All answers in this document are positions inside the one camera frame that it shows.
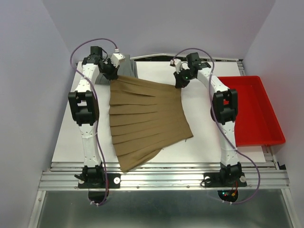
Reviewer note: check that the aluminium rail frame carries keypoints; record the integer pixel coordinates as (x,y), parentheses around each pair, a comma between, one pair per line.
(180,166)

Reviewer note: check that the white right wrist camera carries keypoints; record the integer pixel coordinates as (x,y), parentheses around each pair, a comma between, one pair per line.
(177,63)

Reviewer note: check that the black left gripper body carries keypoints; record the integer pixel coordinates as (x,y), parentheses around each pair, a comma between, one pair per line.
(108,69)

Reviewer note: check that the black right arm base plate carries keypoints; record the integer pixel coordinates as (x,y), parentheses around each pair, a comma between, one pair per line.
(215,180)

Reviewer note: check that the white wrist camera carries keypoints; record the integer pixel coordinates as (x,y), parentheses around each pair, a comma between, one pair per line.
(177,63)
(116,59)

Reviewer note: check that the grey pleated skirt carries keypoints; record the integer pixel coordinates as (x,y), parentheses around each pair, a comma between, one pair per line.
(127,68)

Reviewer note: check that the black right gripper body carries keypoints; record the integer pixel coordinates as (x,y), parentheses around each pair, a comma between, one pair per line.
(184,77)

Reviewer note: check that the tan brown skirt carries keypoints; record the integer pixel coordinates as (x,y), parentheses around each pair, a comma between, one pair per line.
(144,118)

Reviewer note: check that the red plastic tray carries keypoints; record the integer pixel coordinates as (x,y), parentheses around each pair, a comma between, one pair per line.
(256,122)

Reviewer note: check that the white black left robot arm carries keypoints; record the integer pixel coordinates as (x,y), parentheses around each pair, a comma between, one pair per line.
(83,100)

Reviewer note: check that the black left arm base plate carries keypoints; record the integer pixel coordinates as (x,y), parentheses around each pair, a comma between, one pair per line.
(114,181)

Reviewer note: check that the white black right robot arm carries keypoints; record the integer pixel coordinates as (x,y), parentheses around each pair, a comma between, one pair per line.
(223,101)

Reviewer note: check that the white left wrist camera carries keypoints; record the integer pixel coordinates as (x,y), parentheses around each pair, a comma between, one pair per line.
(116,59)

